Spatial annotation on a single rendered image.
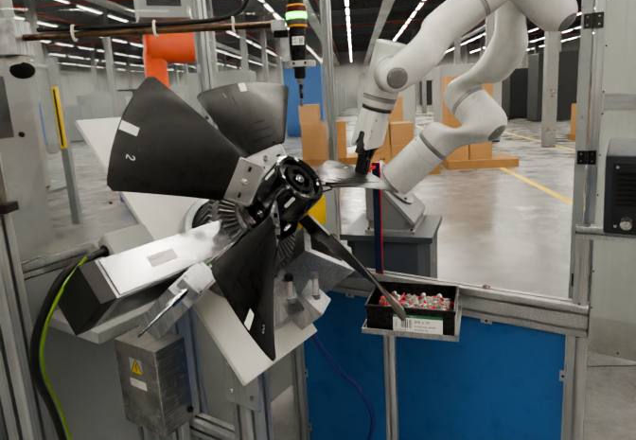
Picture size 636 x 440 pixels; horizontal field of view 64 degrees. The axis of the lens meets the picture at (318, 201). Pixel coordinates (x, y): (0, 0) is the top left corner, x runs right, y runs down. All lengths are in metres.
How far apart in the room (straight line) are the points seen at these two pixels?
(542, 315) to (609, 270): 1.49
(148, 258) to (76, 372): 0.81
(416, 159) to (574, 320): 0.67
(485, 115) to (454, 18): 0.44
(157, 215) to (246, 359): 0.37
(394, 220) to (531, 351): 0.56
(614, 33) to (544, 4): 1.35
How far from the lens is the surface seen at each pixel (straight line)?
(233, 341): 1.09
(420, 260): 1.68
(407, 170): 1.69
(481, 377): 1.55
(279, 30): 1.12
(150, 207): 1.18
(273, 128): 1.17
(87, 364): 1.71
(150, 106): 0.98
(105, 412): 1.81
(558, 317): 1.40
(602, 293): 2.91
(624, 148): 1.27
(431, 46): 1.20
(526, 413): 1.56
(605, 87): 2.72
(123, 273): 0.91
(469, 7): 1.28
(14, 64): 1.27
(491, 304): 1.42
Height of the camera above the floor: 1.38
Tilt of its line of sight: 12 degrees down
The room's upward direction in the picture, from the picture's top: 3 degrees counter-clockwise
